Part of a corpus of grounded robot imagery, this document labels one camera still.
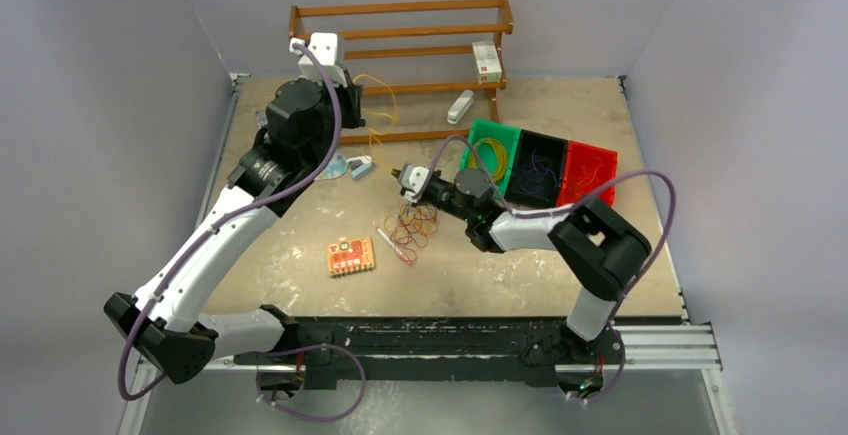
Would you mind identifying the yellow cable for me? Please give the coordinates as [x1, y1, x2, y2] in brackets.
[468, 137, 513, 186]
[351, 74, 402, 175]

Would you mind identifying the green plastic bin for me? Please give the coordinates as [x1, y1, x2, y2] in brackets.
[460, 119, 521, 195]

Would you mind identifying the black plastic bin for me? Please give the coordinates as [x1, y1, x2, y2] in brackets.
[506, 130, 568, 209]

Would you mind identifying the red plastic bin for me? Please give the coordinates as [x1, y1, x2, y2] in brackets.
[555, 141, 618, 206]

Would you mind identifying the orange cable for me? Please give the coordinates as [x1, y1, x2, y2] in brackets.
[382, 209, 442, 266]
[569, 156, 614, 201]

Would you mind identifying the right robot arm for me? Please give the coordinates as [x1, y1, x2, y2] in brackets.
[391, 164, 653, 362]

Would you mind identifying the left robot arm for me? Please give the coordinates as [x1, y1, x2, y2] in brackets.
[104, 78, 366, 400]

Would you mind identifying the blue toothbrush blister pack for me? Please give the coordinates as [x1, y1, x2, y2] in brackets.
[315, 153, 349, 181]

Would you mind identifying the red marker pen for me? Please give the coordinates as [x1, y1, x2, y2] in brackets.
[375, 227, 413, 265]

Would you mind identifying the marker pen set pack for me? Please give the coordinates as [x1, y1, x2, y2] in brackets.
[255, 110, 268, 133]

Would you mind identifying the white stapler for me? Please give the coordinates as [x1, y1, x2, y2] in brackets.
[446, 90, 475, 125]

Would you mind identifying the orange snack packet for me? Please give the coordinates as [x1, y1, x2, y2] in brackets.
[326, 236, 376, 278]

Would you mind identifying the wooden shelf rack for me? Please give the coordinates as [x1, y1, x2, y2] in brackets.
[288, 0, 514, 122]

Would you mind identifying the white cardboard box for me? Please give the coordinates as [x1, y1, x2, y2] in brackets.
[471, 41, 503, 84]

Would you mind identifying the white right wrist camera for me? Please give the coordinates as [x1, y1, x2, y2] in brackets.
[396, 164, 430, 203]

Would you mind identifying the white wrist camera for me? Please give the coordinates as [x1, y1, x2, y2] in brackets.
[396, 164, 430, 203]
[289, 32, 350, 87]

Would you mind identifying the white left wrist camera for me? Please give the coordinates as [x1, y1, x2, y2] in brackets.
[289, 32, 350, 87]

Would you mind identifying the yellow coiled cable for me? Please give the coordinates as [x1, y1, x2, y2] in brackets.
[468, 137, 513, 186]

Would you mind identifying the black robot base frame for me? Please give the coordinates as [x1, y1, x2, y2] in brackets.
[234, 316, 624, 393]

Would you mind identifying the aluminium rail frame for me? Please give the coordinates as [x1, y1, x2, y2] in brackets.
[104, 76, 720, 409]

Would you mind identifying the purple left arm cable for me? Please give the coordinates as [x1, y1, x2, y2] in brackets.
[117, 44, 344, 403]

